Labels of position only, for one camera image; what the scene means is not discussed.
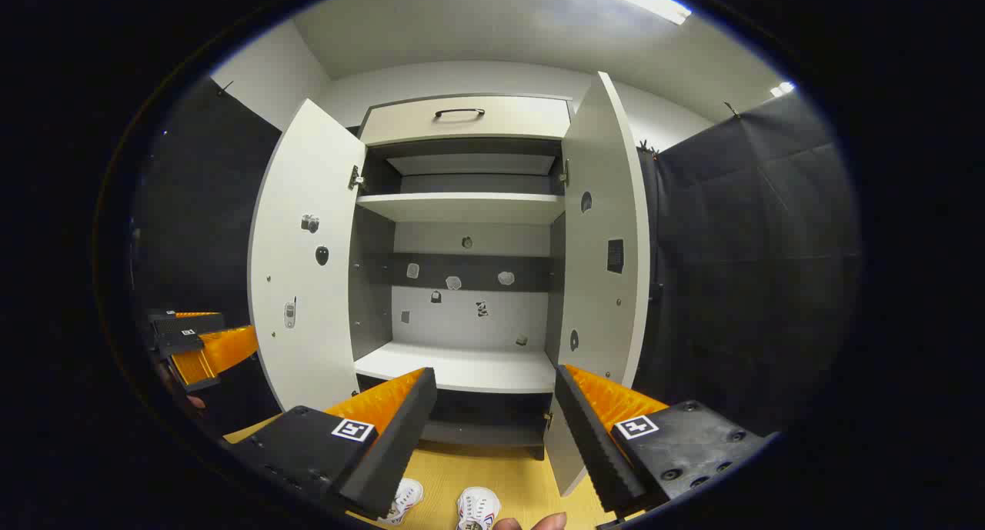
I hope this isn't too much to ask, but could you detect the white shoe cabinet door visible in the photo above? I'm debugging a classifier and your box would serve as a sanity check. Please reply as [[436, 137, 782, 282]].
[[543, 71, 652, 498], [248, 98, 367, 413]]

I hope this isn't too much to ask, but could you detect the black backdrop cloth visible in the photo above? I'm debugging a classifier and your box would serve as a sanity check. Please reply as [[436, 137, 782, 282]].
[[635, 92, 860, 438], [132, 76, 282, 438]]

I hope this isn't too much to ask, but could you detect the white cabinet drawer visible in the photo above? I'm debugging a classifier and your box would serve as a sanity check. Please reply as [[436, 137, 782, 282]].
[[359, 95, 572, 146]]

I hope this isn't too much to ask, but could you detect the white sneaker shoe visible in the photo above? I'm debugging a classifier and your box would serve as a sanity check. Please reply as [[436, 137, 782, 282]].
[[456, 487, 501, 530], [377, 478, 424, 525]]

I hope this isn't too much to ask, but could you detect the white shoe cabinet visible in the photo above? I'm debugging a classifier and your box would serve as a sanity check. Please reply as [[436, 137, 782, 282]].
[[348, 93, 574, 462]]

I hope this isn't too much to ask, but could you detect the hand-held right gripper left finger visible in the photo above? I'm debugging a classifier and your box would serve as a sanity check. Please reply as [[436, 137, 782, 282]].
[[223, 367, 438, 520]]

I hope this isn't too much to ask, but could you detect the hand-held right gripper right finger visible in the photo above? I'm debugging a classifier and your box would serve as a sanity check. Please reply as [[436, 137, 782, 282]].
[[554, 365, 778, 515]]

